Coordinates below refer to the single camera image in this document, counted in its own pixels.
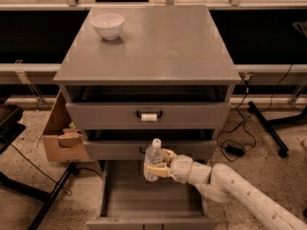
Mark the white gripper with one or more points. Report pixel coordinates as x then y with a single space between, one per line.
181 168

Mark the clear plastic water bottle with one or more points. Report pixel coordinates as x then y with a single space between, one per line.
153 156

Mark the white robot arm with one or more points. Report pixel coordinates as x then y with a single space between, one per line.
218 183

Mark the grey bottom drawer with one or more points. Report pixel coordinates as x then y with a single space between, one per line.
130 202

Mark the grey drawer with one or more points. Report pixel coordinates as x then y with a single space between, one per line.
134 150
148 115
130 202

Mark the grey middle drawer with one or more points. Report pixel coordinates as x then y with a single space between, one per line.
134 150

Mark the grey drawer cabinet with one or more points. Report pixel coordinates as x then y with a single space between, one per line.
168 54

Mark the grey top drawer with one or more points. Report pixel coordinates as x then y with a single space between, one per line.
148 115

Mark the brown cardboard box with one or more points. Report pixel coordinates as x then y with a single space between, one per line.
62 142

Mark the black stand leg right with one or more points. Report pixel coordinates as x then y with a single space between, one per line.
270 125

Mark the white ceramic bowl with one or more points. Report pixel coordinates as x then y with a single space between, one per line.
108 25

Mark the black tray left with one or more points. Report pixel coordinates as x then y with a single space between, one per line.
10 128

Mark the black stand base left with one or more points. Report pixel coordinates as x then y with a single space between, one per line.
46 198

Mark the clear acrylic bracket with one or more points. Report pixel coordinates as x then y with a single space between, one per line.
22 75

